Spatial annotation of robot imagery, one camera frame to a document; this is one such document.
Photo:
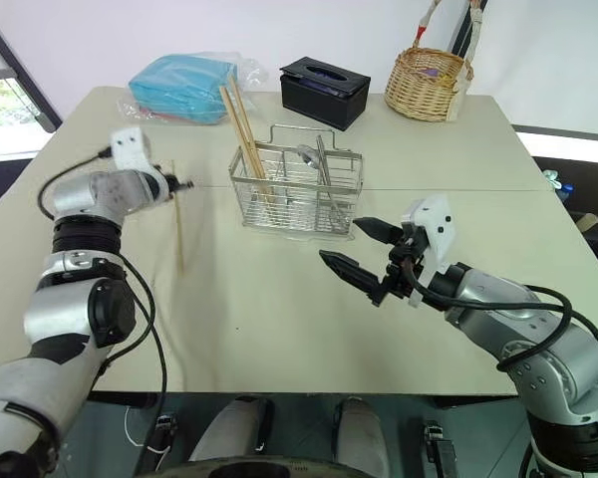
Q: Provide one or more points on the grey robot leg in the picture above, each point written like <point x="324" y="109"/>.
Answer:
<point x="234" y="428"/>
<point x="361" y="433"/>

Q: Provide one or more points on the wooden chopstick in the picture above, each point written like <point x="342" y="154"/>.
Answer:
<point x="240" y="132"/>
<point x="244" y="112"/>
<point x="179" y="229"/>

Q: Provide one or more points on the blue and white bottle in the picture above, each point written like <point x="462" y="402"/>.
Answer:
<point x="560" y="186"/>

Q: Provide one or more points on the black robot foot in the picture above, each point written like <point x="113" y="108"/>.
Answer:
<point x="162" y="433"/>
<point x="438" y="443"/>

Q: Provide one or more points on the blue towels in plastic bag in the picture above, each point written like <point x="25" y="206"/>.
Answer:
<point x="184" y="87"/>

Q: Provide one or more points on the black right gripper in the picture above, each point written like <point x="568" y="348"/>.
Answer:
<point x="403" y="269"/>

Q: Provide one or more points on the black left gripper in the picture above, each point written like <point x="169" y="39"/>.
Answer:
<point x="163" y="186"/>

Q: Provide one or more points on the small wooden block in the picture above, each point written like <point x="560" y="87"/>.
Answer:
<point x="588" y="221"/>

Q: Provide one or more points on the grey robot left leg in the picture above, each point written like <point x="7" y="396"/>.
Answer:
<point x="234" y="428"/>

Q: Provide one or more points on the purple item in wicker basket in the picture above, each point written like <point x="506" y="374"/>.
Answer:
<point x="428" y="73"/>

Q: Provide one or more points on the woven wicker basket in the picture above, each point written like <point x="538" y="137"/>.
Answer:
<point x="423" y="84"/>

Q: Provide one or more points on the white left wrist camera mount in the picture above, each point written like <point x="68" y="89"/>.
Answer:
<point x="128" y="147"/>

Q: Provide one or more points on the grey robot right leg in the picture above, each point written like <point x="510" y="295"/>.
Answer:
<point x="361" y="433"/>

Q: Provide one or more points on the dark rounded robot torso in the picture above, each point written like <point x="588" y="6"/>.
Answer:
<point x="259" y="470"/>

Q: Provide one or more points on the black window frame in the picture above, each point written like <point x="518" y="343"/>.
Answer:
<point x="20" y="65"/>

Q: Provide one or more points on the beige table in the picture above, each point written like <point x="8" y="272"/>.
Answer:
<point x="279" y="309"/>

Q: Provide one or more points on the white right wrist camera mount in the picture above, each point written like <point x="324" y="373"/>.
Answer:
<point x="436" y="224"/>

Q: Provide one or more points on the black robot right foot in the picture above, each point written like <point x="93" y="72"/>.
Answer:
<point x="438" y="443"/>

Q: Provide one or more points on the black tissue box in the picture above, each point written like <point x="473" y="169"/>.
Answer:
<point x="324" y="92"/>

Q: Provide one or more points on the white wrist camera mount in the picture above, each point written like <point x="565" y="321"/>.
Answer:
<point x="436" y="224"/>
<point x="128" y="147"/>

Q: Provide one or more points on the metal spoon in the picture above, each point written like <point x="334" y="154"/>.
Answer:
<point x="311" y="155"/>

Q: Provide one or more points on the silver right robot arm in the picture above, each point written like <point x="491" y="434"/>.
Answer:
<point x="498" y="299"/>

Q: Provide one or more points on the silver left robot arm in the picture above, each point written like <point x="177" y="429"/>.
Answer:
<point x="65" y="309"/>

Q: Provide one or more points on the black robot left foot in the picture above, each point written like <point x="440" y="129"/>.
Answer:
<point x="162" y="433"/>

